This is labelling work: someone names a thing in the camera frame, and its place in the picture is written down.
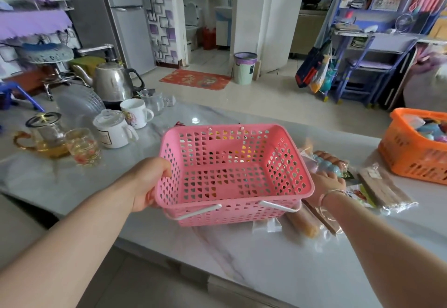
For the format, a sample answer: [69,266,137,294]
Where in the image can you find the person's right hand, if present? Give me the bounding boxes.
[302,172,347,211]

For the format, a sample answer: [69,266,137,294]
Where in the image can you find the person's left hand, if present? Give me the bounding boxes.
[131,157,173,213]

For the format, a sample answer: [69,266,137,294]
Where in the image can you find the pink plastic basket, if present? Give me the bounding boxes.
[155,123,315,227]

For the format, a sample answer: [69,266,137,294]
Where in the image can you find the person's left forearm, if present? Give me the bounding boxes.
[0,171,138,308]

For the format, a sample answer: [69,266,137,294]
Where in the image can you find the person's right forearm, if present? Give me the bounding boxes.
[321,191,447,308]

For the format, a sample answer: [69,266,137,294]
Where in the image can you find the white printed mug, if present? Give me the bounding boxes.
[120,98,154,129]

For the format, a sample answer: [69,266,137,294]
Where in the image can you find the white lidded ceramic cup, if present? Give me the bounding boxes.
[92,109,139,149]

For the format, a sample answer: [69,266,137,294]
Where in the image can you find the clear glass pitcher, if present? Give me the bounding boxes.
[139,89,176,116]

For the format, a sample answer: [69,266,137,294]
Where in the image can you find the small glass tea cup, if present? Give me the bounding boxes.
[64,128,101,166]

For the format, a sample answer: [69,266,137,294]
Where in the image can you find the red floor mat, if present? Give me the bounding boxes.
[159,69,232,91]

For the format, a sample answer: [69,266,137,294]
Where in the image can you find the stainless steel kettle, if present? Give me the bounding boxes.
[71,62,145,110]

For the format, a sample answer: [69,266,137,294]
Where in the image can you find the clear glass plate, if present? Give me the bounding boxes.
[54,85,106,123]

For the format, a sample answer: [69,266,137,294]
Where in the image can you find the green trash bin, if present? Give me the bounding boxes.
[233,52,258,85]

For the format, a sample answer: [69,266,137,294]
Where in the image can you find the red bottles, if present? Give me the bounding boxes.
[199,27,217,51]

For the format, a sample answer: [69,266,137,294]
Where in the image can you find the white toilet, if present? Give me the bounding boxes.
[184,1,200,51]

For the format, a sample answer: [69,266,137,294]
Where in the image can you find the packet of orange sticks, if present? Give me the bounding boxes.
[288,201,325,240]

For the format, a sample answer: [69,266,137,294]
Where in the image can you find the grey refrigerator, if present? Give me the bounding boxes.
[52,0,156,76]

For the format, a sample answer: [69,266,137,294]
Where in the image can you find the blue plastic stool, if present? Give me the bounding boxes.
[0,81,46,113]

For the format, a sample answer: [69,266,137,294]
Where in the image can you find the packet of sausages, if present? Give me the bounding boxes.
[300,140,355,181]

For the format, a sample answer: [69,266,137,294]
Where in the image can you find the colourful hanging bag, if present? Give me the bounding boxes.
[295,41,337,102]

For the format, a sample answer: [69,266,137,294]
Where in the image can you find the purple lace cloth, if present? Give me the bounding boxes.
[0,9,73,41]

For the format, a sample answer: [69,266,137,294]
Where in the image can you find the small green snack packet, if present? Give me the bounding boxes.
[346,184,377,209]

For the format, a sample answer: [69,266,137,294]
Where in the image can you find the packet of brown sticks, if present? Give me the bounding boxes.
[358,163,418,216]

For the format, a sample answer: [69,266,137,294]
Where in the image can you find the purple chair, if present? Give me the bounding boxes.
[337,35,418,107]

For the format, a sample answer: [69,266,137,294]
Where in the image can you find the purple shelf desk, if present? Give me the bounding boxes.
[328,0,447,109]

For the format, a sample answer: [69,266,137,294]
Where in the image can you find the orange plastic basket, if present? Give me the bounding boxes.
[378,108,447,185]

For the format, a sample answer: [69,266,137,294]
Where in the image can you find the pile of toys in basket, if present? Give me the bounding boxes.
[402,114,447,143]

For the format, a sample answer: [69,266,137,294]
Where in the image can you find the glass teapot with gold handle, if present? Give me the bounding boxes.
[13,112,70,159]

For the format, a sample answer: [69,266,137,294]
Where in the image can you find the silver bangle bracelet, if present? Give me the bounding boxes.
[318,189,348,211]

